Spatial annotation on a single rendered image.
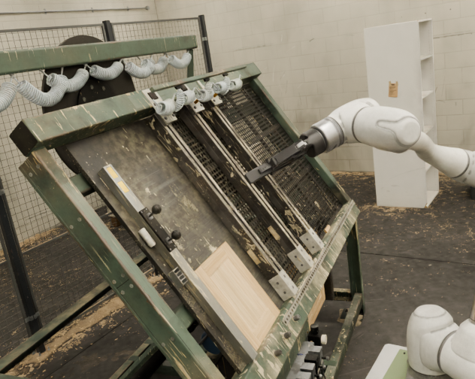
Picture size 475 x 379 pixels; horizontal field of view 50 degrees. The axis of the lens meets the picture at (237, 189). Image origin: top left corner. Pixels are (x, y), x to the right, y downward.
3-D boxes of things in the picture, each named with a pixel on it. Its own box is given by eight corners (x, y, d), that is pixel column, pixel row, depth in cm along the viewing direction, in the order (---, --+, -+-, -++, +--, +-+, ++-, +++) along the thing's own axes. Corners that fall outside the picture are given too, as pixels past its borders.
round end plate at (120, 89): (73, 201, 255) (32, 37, 233) (64, 201, 257) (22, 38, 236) (155, 160, 324) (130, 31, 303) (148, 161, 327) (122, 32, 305)
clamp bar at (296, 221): (311, 256, 286) (345, 235, 274) (182, 89, 285) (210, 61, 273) (316, 249, 294) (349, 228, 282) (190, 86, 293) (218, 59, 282)
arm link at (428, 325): (429, 346, 194) (428, 293, 189) (470, 368, 178) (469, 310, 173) (397, 361, 187) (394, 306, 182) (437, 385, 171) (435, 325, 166)
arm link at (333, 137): (337, 150, 147) (320, 159, 146) (319, 125, 149) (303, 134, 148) (348, 137, 139) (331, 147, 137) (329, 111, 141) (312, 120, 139)
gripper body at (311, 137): (330, 144, 138) (303, 160, 135) (320, 156, 146) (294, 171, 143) (314, 122, 139) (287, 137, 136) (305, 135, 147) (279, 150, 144)
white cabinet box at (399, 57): (427, 208, 576) (418, 20, 521) (376, 205, 609) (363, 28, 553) (439, 192, 624) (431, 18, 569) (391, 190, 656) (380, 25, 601)
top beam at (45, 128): (25, 159, 176) (39, 142, 171) (7, 135, 176) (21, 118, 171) (252, 81, 368) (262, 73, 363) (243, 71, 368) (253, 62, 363)
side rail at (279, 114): (336, 210, 364) (348, 201, 359) (242, 88, 364) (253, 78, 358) (338, 206, 371) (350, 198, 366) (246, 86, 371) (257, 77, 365)
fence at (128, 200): (246, 365, 199) (253, 361, 197) (97, 172, 198) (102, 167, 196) (250, 356, 203) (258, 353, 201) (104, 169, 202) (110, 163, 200)
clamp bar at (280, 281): (282, 303, 239) (322, 280, 228) (128, 104, 238) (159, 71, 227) (288, 293, 248) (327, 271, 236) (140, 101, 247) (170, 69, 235)
